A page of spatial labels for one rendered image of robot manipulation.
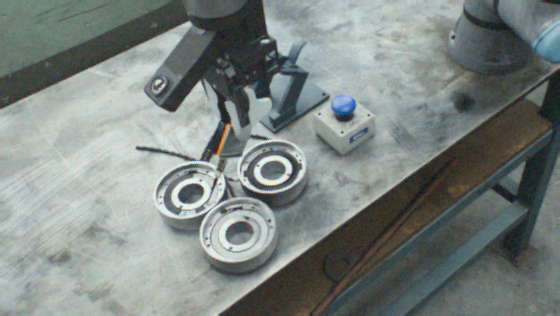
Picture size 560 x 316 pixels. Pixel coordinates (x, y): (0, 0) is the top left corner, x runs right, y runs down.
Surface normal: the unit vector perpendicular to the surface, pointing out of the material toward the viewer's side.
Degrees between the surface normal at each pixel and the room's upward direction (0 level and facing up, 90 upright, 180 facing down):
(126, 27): 90
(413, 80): 0
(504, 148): 0
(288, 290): 0
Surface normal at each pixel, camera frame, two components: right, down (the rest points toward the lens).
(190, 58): -0.46, -0.34
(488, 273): -0.07, -0.70
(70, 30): 0.62, 0.52
